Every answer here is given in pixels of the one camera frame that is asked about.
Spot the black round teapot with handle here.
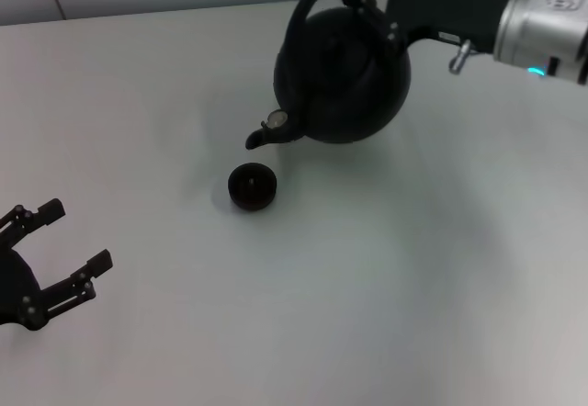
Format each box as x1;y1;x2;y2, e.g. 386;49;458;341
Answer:
245;0;412;151

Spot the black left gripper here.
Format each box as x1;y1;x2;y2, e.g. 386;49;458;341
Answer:
0;197;114;333

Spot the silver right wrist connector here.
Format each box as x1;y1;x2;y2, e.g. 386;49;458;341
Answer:
448;39;472;75

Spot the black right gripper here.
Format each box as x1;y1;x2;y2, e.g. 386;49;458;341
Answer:
339;0;514;53

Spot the small dark teacup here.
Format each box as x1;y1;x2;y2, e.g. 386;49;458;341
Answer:
228;161;278;213

